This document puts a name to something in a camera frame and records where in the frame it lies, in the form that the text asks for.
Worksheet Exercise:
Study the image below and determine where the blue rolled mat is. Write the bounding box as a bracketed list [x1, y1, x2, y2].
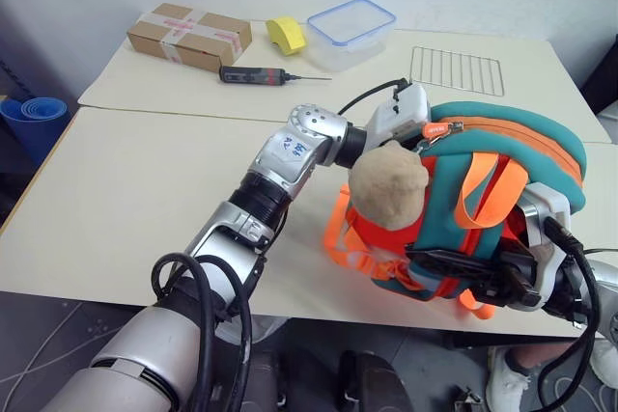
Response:
[0, 96, 70, 168]

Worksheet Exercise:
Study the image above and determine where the clear container with blue lid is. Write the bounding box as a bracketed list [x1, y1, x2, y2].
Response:
[307, 0, 397, 72]

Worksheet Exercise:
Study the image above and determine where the taped brown cardboard box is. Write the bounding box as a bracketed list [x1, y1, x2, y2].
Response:
[126, 2, 253, 72]

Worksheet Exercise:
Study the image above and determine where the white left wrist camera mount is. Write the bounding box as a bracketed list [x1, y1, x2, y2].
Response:
[365, 83, 433, 148]

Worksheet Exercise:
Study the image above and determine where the white sneaker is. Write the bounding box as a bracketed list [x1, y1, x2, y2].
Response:
[591, 338, 618, 390]
[486, 346, 538, 412]

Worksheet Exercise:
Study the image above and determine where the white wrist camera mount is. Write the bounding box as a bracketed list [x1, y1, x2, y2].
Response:
[517, 182, 574, 310]
[365, 83, 433, 148]

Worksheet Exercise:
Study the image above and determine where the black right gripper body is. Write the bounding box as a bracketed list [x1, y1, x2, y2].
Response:
[492, 248, 545, 312]

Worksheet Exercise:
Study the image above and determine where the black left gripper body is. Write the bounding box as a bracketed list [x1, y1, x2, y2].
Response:
[385, 127, 427, 152]

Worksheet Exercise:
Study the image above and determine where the orange and teal backpack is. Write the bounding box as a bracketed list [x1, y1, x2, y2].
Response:
[322, 101, 588, 320]

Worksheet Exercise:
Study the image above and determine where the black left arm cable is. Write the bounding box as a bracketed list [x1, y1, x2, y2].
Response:
[150, 77, 411, 412]

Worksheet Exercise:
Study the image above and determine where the person's bare leg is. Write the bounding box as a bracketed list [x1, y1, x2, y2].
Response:
[504, 344, 551, 372]

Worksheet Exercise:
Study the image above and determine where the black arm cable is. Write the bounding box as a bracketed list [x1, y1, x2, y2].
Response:
[150, 77, 411, 412]
[535, 216, 604, 412]

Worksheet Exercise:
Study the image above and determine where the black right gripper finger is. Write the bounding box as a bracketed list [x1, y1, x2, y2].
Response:
[404, 246, 503, 276]
[465, 276, 508, 308]

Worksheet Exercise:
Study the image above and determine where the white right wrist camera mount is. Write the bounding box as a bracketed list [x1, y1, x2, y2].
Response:
[517, 182, 574, 310]

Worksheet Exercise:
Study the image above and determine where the metal wire rack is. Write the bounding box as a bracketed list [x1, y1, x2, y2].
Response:
[408, 45, 506, 97]

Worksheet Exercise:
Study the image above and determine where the yellow foam block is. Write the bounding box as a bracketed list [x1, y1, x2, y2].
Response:
[265, 16, 309, 57]

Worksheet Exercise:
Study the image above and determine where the dark rounded shape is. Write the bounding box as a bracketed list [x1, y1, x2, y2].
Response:
[239, 352, 292, 412]
[336, 348, 417, 412]

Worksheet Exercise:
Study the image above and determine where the black and red electric screwdriver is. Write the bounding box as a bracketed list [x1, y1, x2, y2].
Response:
[218, 65, 333, 87]

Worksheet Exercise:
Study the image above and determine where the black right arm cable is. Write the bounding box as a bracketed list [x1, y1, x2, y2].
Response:
[535, 216, 604, 412]

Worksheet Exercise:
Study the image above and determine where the dark furniture piece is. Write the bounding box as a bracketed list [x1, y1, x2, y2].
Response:
[580, 34, 618, 120]

